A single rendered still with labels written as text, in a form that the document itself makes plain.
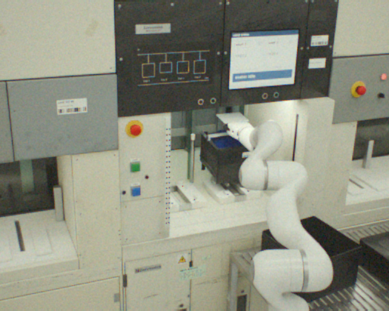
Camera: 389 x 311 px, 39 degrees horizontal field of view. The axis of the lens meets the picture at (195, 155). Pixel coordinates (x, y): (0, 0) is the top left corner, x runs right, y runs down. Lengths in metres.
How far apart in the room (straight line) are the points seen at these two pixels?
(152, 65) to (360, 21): 0.88
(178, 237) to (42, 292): 0.56
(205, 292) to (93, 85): 1.06
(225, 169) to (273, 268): 1.01
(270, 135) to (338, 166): 0.67
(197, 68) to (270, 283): 0.84
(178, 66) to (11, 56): 0.57
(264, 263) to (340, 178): 1.04
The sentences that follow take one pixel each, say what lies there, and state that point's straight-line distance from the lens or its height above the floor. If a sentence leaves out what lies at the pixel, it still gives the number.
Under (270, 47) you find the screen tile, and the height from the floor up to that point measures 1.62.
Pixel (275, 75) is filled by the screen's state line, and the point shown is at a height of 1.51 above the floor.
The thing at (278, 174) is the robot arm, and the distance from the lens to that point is 1.85.
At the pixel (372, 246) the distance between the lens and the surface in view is 2.36.
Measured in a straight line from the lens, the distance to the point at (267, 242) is 2.19.
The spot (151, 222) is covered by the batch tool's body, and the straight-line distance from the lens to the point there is 2.20.
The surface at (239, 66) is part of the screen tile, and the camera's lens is 2.09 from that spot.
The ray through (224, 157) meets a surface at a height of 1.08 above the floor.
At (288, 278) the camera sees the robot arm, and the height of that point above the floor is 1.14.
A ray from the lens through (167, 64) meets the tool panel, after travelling 1.98.
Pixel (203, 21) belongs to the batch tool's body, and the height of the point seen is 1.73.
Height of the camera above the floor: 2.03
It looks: 22 degrees down
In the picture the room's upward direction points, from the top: 1 degrees clockwise
